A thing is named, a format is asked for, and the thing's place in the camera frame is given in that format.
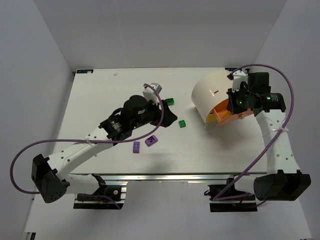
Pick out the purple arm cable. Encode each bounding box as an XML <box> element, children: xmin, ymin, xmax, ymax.
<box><xmin>10</xmin><ymin>83</ymin><xmax>166</xmax><ymax>210</ymax></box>
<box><xmin>212</xmin><ymin>63</ymin><xmax>296</xmax><ymax>202</ymax></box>

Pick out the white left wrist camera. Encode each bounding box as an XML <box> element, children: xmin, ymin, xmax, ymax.
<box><xmin>142</xmin><ymin>83</ymin><xmax>162</xmax><ymax>105</ymax></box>

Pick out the green lego brick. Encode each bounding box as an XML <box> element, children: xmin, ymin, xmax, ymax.
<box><xmin>165</xmin><ymin>98</ymin><xmax>175</xmax><ymax>106</ymax></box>
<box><xmin>178</xmin><ymin>120</ymin><xmax>186</xmax><ymax>128</ymax></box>

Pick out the purple sloped lego brick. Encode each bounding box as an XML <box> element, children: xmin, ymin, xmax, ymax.
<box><xmin>144</xmin><ymin>135</ymin><xmax>158</xmax><ymax>147</ymax></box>

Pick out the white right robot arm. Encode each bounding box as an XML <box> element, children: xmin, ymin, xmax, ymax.
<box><xmin>227</xmin><ymin>70</ymin><xmax>311</xmax><ymax>201</ymax></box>

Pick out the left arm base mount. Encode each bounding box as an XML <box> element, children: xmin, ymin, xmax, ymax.
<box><xmin>73</xmin><ymin>174</ymin><xmax>127</xmax><ymax>210</ymax></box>

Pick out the green lego brick right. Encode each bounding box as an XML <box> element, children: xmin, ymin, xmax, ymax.
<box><xmin>178</xmin><ymin>120</ymin><xmax>186</xmax><ymax>128</ymax></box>

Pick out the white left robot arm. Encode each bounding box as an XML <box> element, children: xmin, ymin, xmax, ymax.
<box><xmin>31</xmin><ymin>95</ymin><xmax>178</xmax><ymax>203</ymax></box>

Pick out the green lego brick middle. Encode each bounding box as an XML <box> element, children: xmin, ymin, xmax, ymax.
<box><xmin>165</xmin><ymin>98</ymin><xmax>175</xmax><ymax>106</ymax></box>

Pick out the salmon orange top drawer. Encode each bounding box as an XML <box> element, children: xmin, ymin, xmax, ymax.
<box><xmin>210</xmin><ymin>99</ymin><xmax>253</xmax><ymax>126</ymax></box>

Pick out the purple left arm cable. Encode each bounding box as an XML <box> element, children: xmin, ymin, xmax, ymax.
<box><xmin>10</xmin><ymin>83</ymin><xmax>166</xmax><ymax>210</ymax></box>

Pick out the yellow orange drawer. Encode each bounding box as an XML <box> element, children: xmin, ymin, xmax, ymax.
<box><xmin>205</xmin><ymin>112</ymin><xmax>217</xmax><ymax>124</ymax></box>

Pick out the aluminium table front rail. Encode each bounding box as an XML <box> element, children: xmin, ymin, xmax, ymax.
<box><xmin>69</xmin><ymin>172</ymin><xmax>268</xmax><ymax>182</ymax></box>

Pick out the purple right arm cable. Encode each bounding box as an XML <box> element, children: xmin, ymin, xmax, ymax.
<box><xmin>212</xmin><ymin>63</ymin><xmax>296</xmax><ymax>202</ymax></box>

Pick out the cream cylindrical drawer cabinet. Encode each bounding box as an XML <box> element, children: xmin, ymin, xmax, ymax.
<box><xmin>191</xmin><ymin>70</ymin><xmax>232</xmax><ymax>125</ymax></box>

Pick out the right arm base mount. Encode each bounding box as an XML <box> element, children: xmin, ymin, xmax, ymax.
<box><xmin>203</xmin><ymin>177</ymin><xmax>258</xmax><ymax>213</ymax></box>

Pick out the blue label sticker left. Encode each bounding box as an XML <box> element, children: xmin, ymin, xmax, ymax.
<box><xmin>76</xmin><ymin>69</ymin><xmax>94</xmax><ymax>74</ymax></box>

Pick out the blue label sticker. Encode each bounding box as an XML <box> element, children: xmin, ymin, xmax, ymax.
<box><xmin>224</xmin><ymin>67</ymin><xmax>237</xmax><ymax>72</ymax></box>
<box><xmin>76</xmin><ymin>69</ymin><xmax>94</xmax><ymax>74</ymax></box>

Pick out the blue label sticker right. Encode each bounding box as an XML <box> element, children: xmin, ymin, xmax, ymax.
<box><xmin>224</xmin><ymin>67</ymin><xmax>237</xmax><ymax>72</ymax></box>

